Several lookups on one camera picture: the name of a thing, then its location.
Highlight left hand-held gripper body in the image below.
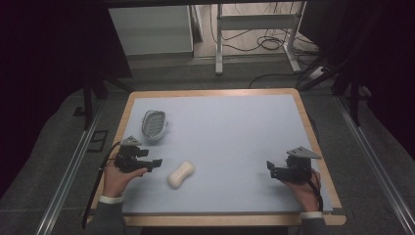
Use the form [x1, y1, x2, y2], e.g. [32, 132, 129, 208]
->
[114, 135, 151, 173]

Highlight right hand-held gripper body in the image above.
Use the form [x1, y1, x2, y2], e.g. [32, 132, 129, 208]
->
[275, 146, 323, 184]

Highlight person's left hand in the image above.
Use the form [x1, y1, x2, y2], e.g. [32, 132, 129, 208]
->
[103, 162, 149, 199]

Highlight person's right hand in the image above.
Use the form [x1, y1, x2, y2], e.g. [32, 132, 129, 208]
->
[281, 169, 323, 213]

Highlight white soap bar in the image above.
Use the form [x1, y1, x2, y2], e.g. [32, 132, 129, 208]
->
[167, 161, 197, 190]

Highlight grey oval soap dish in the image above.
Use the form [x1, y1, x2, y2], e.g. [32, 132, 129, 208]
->
[140, 109, 169, 142]

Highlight light grey table mat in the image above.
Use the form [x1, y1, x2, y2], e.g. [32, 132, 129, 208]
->
[120, 94, 335, 215]

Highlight black metal stand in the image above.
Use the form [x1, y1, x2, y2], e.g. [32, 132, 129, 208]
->
[72, 72, 135, 131]
[298, 55, 373, 127]

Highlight white power strip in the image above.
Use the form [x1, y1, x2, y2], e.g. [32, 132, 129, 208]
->
[307, 66, 329, 81]

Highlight white cabinet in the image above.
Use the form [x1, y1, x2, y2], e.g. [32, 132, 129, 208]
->
[108, 5, 195, 57]

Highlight dark curtain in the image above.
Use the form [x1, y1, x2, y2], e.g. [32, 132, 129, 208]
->
[298, 0, 415, 161]
[0, 0, 133, 197]

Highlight black floor bracket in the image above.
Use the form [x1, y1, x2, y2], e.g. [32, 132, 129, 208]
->
[86, 129, 110, 154]

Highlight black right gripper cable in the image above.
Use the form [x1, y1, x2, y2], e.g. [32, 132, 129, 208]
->
[306, 168, 325, 212]

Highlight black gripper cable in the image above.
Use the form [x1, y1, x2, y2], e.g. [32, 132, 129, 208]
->
[81, 140, 122, 230]
[306, 168, 325, 212]

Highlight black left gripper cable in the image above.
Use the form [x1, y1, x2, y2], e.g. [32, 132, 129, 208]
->
[81, 140, 122, 230]

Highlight aluminium floor rail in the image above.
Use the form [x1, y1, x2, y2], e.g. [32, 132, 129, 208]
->
[335, 95, 415, 235]
[33, 104, 105, 235]

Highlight black floor cables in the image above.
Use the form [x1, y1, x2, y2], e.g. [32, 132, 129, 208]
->
[208, 2, 322, 90]

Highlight white metal desk frame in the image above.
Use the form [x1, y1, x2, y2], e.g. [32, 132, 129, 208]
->
[214, 2, 307, 76]

